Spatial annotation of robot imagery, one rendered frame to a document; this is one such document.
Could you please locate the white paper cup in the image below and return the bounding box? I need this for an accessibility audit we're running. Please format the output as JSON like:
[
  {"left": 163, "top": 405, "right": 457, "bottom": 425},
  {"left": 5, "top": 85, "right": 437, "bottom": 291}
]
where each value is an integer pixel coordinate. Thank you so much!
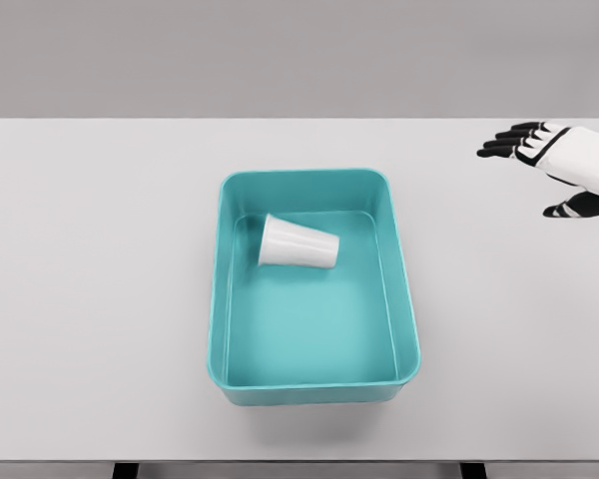
[{"left": 258, "top": 213, "right": 341, "bottom": 269}]

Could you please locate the teal plastic basket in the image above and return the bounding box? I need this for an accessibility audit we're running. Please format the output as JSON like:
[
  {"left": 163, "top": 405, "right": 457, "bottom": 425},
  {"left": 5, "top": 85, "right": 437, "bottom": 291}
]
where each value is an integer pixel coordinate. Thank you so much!
[{"left": 205, "top": 168, "right": 423, "bottom": 408}]

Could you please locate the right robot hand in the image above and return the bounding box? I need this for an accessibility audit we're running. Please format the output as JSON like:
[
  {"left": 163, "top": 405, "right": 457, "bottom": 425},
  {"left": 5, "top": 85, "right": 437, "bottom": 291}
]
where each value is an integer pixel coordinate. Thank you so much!
[{"left": 475, "top": 121, "right": 599, "bottom": 220}]

